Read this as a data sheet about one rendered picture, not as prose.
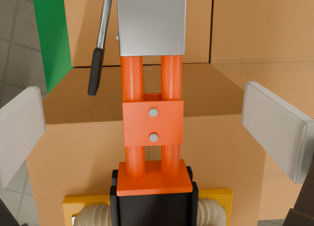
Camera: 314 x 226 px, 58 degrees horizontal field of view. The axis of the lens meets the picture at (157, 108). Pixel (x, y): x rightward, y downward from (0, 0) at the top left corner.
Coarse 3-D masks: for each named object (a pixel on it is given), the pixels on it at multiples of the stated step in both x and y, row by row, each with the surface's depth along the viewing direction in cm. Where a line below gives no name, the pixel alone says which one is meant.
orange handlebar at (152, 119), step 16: (128, 64) 27; (176, 64) 28; (128, 80) 28; (176, 80) 28; (128, 96) 28; (144, 96) 31; (160, 96) 31; (176, 96) 29; (128, 112) 28; (144, 112) 29; (160, 112) 29; (176, 112) 29; (128, 128) 29; (144, 128) 29; (160, 128) 29; (176, 128) 29; (128, 144) 30; (144, 144) 30; (160, 144) 30; (176, 144) 30; (128, 160) 31; (144, 160) 32; (176, 160) 31; (128, 176) 32; (176, 176) 32
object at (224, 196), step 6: (204, 192) 49; (210, 192) 49; (216, 192) 49; (222, 192) 49; (228, 192) 49; (210, 198) 48; (216, 198) 48; (222, 198) 49; (228, 198) 49; (222, 204) 49; (228, 204) 49; (228, 210) 50; (228, 216) 50; (228, 222) 51
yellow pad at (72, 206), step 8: (64, 200) 47; (72, 200) 47; (80, 200) 47; (88, 200) 47; (96, 200) 47; (104, 200) 47; (64, 208) 47; (72, 208) 47; (80, 208) 47; (64, 216) 47; (72, 216) 47; (72, 224) 47
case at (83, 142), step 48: (48, 96) 56; (96, 96) 56; (192, 96) 54; (240, 96) 53; (48, 144) 44; (96, 144) 45; (192, 144) 46; (240, 144) 47; (48, 192) 48; (96, 192) 48; (240, 192) 51
